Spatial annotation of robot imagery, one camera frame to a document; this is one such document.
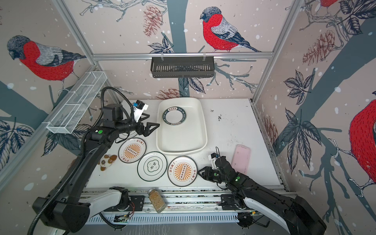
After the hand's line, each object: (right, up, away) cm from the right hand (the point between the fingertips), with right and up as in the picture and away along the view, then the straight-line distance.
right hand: (198, 175), depth 80 cm
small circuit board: (-39, -18, -8) cm, 44 cm away
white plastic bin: (-11, +25, +25) cm, 37 cm away
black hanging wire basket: (-8, +69, +24) cm, 73 cm away
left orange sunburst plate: (-43, +11, +13) cm, 46 cm away
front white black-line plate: (-27, +3, +6) cm, 28 cm away
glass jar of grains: (-20, -10, -10) cm, 24 cm away
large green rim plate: (-17, +33, +28) cm, 46 cm away
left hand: (-23, +32, -10) cm, 40 cm away
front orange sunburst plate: (-9, +1, +4) cm, 10 cm away
